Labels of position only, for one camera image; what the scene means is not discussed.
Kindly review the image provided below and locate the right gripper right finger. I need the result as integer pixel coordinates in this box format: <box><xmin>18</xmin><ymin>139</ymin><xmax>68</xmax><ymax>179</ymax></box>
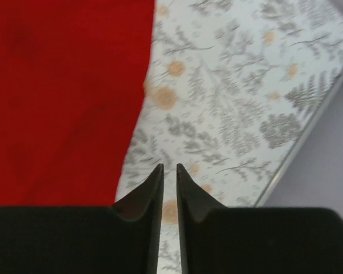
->
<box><xmin>177</xmin><ymin>164</ymin><xmax>343</xmax><ymax>273</ymax></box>

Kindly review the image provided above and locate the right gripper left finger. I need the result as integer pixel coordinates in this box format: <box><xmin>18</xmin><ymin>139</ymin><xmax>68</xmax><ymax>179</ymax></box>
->
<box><xmin>0</xmin><ymin>164</ymin><xmax>164</xmax><ymax>273</ymax></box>

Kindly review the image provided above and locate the red t shirt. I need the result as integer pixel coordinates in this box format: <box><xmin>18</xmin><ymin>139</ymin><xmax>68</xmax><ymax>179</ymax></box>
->
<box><xmin>0</xmin><ymin>1</ymin><xmax>154</xmax><ymax>206</ymax></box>

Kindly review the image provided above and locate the floral patterned table mat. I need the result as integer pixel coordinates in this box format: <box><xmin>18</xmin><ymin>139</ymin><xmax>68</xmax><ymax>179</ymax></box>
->
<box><xmin>117</xmin><ymin>1</ymin><xmax>343</xmax><ymax>273</ymax></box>

